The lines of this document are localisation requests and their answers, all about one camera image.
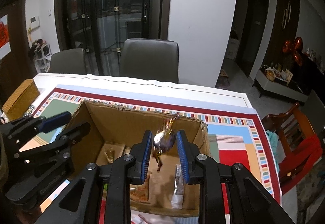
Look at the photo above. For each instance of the white bread snack packet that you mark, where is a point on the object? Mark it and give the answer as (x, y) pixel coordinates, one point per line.
(139, 219)

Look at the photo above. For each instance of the left grey dining chair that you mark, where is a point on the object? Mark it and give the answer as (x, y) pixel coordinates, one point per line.
(71, 61)

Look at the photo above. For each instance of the silver snack bar wrapper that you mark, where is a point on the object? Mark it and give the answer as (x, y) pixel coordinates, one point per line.
(178, 191)

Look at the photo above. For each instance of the right grey dining chair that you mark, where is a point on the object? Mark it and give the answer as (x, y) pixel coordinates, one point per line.
(150, 59)

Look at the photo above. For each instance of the woven wicker box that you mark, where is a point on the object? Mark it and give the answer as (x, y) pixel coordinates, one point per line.
(20, 100)

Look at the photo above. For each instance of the red foil balloon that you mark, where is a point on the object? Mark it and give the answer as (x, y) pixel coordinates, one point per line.
(294, 48)

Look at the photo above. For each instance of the white low side table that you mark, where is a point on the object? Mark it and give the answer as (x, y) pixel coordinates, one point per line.
(267, 87)

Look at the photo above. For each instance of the dark wooden entrance door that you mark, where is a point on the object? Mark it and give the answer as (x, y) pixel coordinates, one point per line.
(17, 65)

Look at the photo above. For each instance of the olive gold snack packet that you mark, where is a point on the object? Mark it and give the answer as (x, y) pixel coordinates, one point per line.
(109, 154)

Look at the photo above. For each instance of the gold fortune biscuits bag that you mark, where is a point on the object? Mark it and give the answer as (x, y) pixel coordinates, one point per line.
(140, 193)

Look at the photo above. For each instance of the gold twisted candy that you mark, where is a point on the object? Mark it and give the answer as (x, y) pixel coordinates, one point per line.
(164, 140)

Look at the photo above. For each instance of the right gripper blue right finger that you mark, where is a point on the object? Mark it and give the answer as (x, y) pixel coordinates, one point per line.
(183, 151)

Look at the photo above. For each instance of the patterned tile placemat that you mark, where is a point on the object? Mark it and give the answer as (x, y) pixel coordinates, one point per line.
(29, 111)

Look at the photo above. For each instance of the white wall intercom panel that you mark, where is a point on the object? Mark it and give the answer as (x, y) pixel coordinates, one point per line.
(34, 22)

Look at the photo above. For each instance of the red fu door poster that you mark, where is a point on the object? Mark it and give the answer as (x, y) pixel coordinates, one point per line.
(5, 47)

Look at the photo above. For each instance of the grey dining chair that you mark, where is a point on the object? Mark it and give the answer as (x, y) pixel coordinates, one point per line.
(150, 59)
(71, 61)

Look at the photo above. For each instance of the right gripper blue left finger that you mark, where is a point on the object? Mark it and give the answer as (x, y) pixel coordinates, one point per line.
(146, 152)

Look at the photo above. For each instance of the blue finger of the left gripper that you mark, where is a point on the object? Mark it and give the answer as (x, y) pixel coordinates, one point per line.
(69, 137)
(49, 124)

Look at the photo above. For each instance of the white shoe rack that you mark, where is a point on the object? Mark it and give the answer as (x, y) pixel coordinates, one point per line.
(41, 54)

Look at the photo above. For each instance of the red wooden chair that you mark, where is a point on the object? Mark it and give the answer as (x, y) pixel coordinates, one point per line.
(301, 145)

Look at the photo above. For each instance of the black sliding glass door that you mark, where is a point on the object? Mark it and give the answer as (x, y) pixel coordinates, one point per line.
(100, 28)

